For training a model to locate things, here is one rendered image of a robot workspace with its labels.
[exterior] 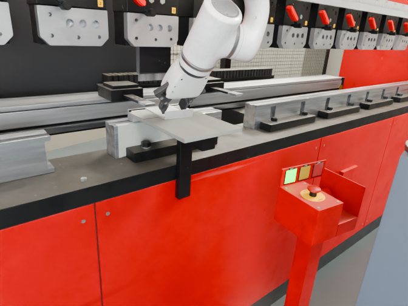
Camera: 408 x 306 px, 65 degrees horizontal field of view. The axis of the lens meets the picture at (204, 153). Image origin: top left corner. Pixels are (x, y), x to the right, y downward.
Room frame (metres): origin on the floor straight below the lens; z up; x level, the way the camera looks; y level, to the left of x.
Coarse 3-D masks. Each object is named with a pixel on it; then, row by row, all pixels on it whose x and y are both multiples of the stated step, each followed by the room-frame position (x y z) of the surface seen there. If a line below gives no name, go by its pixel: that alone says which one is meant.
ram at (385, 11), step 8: (304, 0) 1.30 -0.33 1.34; (312, 0) 1.33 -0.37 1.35; (320, 0) 1.36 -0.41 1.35; (328, 0) 1.40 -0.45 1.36; (336, 0) 1.44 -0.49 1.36; (344, 0) 1.48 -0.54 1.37; (392, 0) 1.76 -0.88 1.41; (400, 0) 1.82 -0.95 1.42; (352, 8) 1.53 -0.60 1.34; (360, 8) 1.57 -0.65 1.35; (368, 8) 1.62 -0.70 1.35; (376, 8) 1.67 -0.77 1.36; (384, 8) 1.72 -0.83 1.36; (400, 16) 1.86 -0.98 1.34
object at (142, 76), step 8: (136, 48) 0.91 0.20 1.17; (144, 48) 0.91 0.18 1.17; (152, 48) 0.92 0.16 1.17; (160, 48) 0.94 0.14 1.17; (168, 48) 0.96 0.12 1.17; (136, 56) 0.91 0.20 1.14; (144, 56) 0.91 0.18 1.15; (152, 56) 0.92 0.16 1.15; (160, 56) 0.94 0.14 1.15; (168, 56) 0.96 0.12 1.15; (136, 64) 0.91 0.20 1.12; (144, 64) 0.91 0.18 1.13; (152, 64) 0.92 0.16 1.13; (160, 64) 0.94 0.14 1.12; (168, 64) 0.96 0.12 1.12; (144, 72) 0.91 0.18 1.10; (152, 72) 0.92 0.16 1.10; (160, 72) 0.94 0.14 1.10; (144, 80) 0.92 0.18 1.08
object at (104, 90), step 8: (104, 88) 1.08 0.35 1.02; (112, 88) 1.06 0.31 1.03; (120, 88) 1.07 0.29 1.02; (128, 88) 1.09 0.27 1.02; (136, 88) 1.10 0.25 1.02; (104, 96) 1.08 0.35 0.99; (112, 96) 1.04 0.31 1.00; (120, 96) 1.06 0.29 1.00; (128, 96) 1.05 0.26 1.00; (136, 96) 1.06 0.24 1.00; (144, 104) 0.96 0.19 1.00; (152, 104) 0.97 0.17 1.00
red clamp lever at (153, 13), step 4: (136, 0) 0.82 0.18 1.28; (140, 0) 0.82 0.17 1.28; (144, 0) 0.83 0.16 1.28; (140, 4) 0.82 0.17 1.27; (144, 4) 0.83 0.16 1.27; (144, 8) 0.84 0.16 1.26; (148, 8) 0.84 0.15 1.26; (152, 8) 0.84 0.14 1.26; (144, 12) 0.85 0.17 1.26; (148, 12) 0.84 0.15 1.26; (152, 12) 0.84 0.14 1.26; (156, 12) 0.84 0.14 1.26; (152, 16) 0.84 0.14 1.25
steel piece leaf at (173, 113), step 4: (172, 108) 0.93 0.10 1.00; (176, 108) 0.93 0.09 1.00; (152, 112) 0.87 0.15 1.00; (156, 112) 0.87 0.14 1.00; (160, 112) 0.87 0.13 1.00; (168, 112) 0.82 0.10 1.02; (172, 112) 0.82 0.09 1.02; (176, 112) 0.83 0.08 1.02; (180, 112) 0.84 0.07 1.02; (184, 112) 0.84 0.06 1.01; (188, 112) 0.85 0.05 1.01; (192, 112) 0.86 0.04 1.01; (160, 116) 0.84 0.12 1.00; (164, 116) 0.84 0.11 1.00; (168, 116) 0.82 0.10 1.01; (172, 116) 0.82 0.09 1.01; (176, 116) 0.83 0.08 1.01; (180, 116) 0.84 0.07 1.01; (184, 116) 0.84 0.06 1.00; (188, 116) 0.85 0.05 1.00
